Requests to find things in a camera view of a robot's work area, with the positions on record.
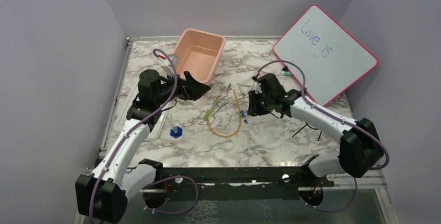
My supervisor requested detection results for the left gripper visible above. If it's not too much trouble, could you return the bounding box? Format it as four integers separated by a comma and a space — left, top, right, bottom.
154, 69, 210, 106

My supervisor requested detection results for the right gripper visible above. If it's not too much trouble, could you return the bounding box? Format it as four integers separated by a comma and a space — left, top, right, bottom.
248, 89, 274, 116

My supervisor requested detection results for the black wire tripod stand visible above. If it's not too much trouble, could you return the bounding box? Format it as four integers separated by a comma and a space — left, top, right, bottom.
292, 122, 323, 142

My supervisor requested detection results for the blue base measuring cylinder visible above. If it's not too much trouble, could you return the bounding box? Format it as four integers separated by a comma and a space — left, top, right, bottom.
170, 124, 183, 138

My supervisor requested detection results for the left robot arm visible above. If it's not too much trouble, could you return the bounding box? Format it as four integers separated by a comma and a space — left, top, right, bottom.
75, 69, 211, 223

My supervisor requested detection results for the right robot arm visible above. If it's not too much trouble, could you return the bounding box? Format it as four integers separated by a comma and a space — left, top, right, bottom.
248, 73, 385, 186

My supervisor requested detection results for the green red plastic strip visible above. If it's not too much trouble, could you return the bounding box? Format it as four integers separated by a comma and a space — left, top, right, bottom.
204, 95, 220, 120

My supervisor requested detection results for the clay pipe triangle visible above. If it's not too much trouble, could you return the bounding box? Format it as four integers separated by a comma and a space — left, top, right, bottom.
237, 83, 255, 95

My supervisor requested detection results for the pink plastic bin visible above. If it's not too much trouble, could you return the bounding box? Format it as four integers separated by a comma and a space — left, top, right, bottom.
172, 29, 226, 85

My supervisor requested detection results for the yellow rubber tube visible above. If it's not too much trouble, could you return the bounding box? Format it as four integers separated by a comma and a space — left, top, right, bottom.
206, 89, 242, 139

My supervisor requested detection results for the pink framed whiteboard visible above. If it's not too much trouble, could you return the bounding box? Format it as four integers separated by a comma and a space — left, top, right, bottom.
273, 5, 378, 106

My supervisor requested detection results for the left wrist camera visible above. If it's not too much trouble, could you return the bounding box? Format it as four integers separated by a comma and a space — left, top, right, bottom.
160, 54, 179, 76

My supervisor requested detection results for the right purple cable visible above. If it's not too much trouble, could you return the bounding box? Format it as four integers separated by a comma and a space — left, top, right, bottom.
254, 60, 390, 171

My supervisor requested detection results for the purple cable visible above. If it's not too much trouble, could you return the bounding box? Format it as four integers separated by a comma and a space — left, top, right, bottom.
254, 60, 390, 171
88, 48, 178, 224

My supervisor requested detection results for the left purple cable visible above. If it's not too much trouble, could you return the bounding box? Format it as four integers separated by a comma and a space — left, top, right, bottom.
88, 48, 178, 224

